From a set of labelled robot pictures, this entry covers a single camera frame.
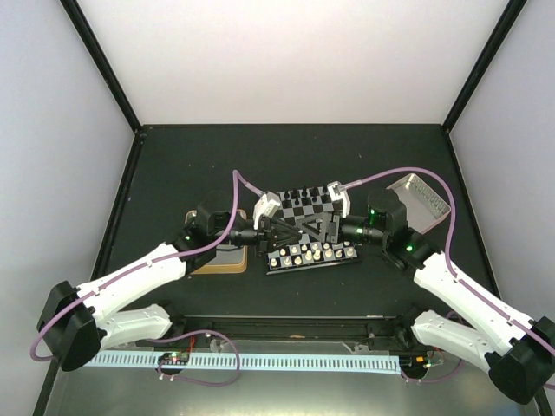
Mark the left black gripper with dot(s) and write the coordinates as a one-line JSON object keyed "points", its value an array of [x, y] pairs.
{"points": [[267, 234]]}

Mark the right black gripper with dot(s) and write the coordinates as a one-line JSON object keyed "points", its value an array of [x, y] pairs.
{"points": [[321, 235]]}

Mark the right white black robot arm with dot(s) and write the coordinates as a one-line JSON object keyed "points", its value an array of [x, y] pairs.
{"points": [[513, 349]]}

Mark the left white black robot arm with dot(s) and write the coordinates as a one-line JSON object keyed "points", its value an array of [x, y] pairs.
{"points": [[78, 322]]}

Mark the small green circuit board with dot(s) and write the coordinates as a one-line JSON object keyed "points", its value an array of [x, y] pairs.
{"points": [[174, 358]]}

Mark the black and silver chessboard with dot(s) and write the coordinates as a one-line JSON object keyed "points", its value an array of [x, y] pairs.
{"points": [[298, 203]]}

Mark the gold metal tin tray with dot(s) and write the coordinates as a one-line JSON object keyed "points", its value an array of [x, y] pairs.
{"points": [[225, 258]]}

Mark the pink metal tin tray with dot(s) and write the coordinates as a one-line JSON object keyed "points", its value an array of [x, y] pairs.
{"points": [[425, 207]]}

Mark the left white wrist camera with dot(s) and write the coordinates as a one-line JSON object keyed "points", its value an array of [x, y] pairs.
{"points": [[268, 204]]}

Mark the light blue cable duct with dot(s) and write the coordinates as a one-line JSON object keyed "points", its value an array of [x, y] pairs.
{"points": [[333, 363]]}

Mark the black aluminium frame left post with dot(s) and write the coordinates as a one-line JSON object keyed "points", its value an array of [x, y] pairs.
{"points": [[84, 30]]}

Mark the black aluminium frame post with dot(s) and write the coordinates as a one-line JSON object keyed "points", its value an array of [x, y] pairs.
{"points": [[500, 31], [84, 30]]}

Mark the black aluminium frame right post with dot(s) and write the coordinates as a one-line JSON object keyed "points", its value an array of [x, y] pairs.
{"points": [[500, 31]]}

